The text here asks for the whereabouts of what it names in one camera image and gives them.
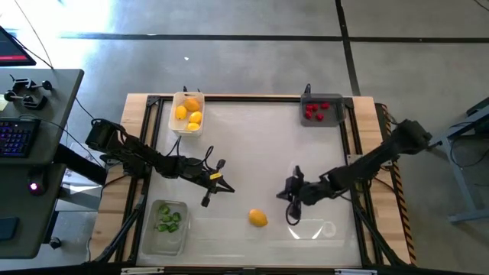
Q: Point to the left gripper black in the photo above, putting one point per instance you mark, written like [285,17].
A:
[195,172]

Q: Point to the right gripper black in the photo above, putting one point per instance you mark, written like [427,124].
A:
[313,191]

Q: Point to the small yellow lemon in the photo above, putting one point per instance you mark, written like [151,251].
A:
[180,112]
[193,127]
[195,117]

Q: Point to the large orange-yellow lemon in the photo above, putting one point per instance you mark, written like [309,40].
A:
[192,104]
[258,218]

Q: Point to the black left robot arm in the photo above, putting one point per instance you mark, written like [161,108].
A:
[145,158]

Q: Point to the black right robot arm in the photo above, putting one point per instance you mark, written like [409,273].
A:
[366,164]

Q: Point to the yellow tape tag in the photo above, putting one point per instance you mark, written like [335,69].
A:
[216,176]

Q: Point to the translucent clear plastic basket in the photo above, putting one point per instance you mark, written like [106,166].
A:
[164,244]

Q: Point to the grey plastic basket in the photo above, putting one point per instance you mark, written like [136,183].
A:
[332,118]

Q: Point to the white plastic basket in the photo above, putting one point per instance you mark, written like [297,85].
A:
[173,100]

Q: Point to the yellow black hazard tape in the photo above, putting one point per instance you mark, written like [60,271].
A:
[402,206]

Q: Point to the grey metal stand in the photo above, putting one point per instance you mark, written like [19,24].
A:
[460,179]

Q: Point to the dark grey desk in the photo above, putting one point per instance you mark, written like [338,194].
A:
[57,114]

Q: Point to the black computer mouse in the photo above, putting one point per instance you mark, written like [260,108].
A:
[38,179]

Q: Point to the black screw clamp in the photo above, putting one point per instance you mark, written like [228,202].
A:
[23,82]
[32,102]

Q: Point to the backlit black keyboard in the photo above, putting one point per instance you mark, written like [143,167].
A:
[17,137]

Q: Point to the black smartphone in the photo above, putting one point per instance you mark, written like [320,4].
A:
[8,228]

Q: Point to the dark desk monitor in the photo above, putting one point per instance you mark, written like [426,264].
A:
[11,51]

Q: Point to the black aluminium table frame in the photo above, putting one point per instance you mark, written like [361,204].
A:
[248,98]

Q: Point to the silver edge bracket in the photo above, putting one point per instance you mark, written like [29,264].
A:
[355,272]
[141,271]

